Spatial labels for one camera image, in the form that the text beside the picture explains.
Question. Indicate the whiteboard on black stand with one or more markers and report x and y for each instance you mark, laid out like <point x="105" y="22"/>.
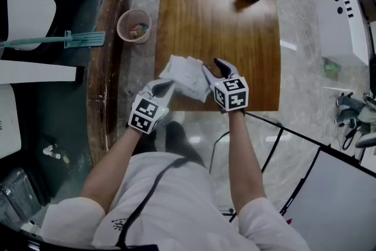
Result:
<point x="337" y="200"/>

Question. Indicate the person's right forearm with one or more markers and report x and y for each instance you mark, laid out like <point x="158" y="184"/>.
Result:
<point x="245" y="161"/>

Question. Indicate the grey plastic wrapped bundle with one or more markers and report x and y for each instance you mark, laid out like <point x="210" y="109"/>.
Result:
<point x="17" y="197"/>

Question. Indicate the person's black trousers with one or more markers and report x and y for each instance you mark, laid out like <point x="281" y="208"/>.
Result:
<point x="179" y="141"/>

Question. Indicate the yellow-green ball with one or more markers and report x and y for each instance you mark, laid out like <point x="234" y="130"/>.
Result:
<point x="65" y="160"/>

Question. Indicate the brown cabinet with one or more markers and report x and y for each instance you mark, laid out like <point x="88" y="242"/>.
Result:
<point x="368" y="4"/>

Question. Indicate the teal flat mop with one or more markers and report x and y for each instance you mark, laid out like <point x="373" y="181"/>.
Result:
<point x="85" y="39"/>

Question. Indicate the white partition panel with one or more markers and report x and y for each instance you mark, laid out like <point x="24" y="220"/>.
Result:
<point x="35" y="72"/>

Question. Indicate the person's white shirt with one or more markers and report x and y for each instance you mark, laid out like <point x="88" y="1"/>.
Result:
<point x="176" y="208"/>

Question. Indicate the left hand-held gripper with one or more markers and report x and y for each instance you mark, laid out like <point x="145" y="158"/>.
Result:
<point x="145" y="114"/>

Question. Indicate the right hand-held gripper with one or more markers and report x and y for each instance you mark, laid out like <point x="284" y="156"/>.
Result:
<point x="232" y="94"/>

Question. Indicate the white counter with holes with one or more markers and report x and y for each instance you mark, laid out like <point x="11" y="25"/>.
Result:
<point x="337" y="26"/>

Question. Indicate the brown wooden plank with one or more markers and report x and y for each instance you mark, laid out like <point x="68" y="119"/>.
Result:
<point x="100" y="73"/>

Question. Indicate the black glossy frame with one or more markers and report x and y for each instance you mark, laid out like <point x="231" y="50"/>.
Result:
<point x="58" y="245"/>

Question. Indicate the pink waste basket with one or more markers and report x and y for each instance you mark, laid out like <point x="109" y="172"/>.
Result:
<point x="124" y="26"/>

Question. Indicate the brown wooden table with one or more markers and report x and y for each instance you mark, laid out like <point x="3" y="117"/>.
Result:
<point x="217" y="23"/>

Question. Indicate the white rounded appliance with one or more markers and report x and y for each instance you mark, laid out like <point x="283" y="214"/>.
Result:
<point x="26" y="8"/>
<point x="8" y="123"/>

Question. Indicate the black office chair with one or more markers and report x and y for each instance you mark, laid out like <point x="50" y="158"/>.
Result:
<point x="364" y="141"/>

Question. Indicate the person's left forearm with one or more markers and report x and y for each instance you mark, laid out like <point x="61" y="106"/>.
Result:
<point x="108" y="170"/>

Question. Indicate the white wet wipe pack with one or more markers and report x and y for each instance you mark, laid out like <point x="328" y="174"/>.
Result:
<point x="188" y="79"/>

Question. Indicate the small green floor item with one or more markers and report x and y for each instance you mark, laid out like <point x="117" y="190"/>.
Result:
<point x="330" y="67"/>

